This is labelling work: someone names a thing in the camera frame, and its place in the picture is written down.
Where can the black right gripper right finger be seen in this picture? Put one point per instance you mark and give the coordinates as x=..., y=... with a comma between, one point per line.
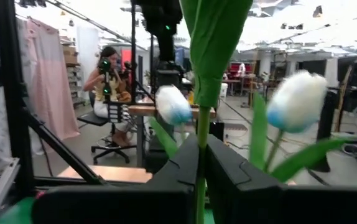
x=290, y=205

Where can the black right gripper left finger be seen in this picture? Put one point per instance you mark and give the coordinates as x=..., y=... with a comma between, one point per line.
x=119, y=205

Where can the white artificial tulip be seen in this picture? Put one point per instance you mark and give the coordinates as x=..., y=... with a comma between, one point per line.
x=296, y=99
x=172, y=105
x=216, y=46

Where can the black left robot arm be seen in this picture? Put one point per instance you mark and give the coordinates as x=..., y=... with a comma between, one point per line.
x=163, y=18

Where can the black office chair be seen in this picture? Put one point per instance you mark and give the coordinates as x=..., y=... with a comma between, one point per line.
x=91, y=119

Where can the wooden workbench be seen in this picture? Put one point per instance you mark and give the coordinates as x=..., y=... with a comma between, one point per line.
x=147, y=110

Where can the green table mat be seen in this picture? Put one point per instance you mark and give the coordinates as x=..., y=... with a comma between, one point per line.
x=15, y=214

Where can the person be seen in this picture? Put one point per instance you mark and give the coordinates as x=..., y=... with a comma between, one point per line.
x=104, y=90

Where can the white bucket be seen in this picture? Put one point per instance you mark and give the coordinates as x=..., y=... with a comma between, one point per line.
x=224, y=90

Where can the pink hanging cloth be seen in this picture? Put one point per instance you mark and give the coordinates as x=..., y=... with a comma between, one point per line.
x=51, y=81

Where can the storage shelf with boxes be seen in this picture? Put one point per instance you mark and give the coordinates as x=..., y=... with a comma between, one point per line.
x=71, y=71

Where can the red sofa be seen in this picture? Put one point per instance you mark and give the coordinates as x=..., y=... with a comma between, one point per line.
x=240, y=70

